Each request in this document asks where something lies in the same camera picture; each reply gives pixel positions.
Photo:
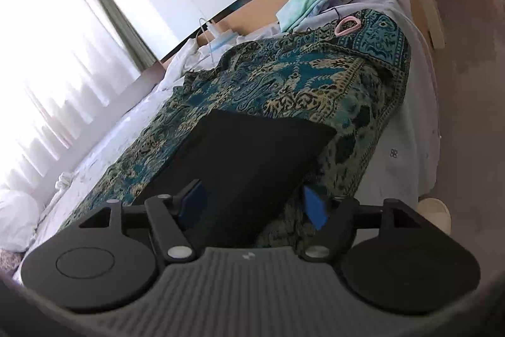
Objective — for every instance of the teal patterned bedspread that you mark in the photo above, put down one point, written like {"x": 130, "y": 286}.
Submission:
{"x": 352, "y": 83}

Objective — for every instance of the white slipper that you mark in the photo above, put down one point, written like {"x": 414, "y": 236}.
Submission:
{"x": 437, "y": 213}

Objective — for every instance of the white blue round device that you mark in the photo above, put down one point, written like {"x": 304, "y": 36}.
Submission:
{"x": 226, "y": 38}

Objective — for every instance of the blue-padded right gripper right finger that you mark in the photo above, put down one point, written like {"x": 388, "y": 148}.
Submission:
{"x": 334, "y": 222}

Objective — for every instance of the white plain pillow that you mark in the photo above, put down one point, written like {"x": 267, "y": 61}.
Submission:
{"x": 20, "y": 215}

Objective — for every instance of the white bed sheet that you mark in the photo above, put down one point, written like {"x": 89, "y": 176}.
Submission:
{"x": 404, "y": 164}

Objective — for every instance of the knotted white cloth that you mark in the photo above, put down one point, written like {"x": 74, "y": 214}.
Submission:
{"x": 64, "y": 181}

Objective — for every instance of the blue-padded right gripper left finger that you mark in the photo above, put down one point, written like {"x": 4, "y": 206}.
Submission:
{"x": 170, "y": 216}

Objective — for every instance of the white charger adapter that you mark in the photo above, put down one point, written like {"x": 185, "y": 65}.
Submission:
{"x": 207, "y": 27}

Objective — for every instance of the black pants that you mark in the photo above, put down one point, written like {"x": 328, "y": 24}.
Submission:
{"x": 249, "y": 166}

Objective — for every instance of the crumpled white cloth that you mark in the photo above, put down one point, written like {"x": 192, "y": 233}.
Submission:
{"x": 190, "y": 58}

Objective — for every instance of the white sheer curtain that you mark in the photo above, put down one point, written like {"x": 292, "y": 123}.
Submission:
{"x": 62, "y": 65}

